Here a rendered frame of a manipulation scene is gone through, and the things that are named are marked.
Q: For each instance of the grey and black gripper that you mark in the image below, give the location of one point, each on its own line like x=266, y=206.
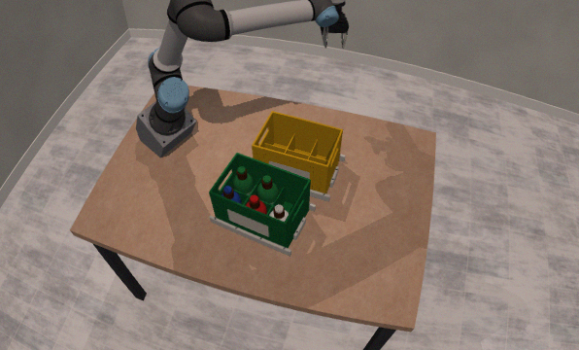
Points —
x=340, y=26

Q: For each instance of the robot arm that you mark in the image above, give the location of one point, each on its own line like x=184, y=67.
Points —
x=198, y=20

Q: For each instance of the yellow divided crate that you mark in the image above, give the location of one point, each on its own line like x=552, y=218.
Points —
x=298, y=137

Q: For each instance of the green plastic crate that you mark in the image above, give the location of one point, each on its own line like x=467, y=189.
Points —
x=294, y=191

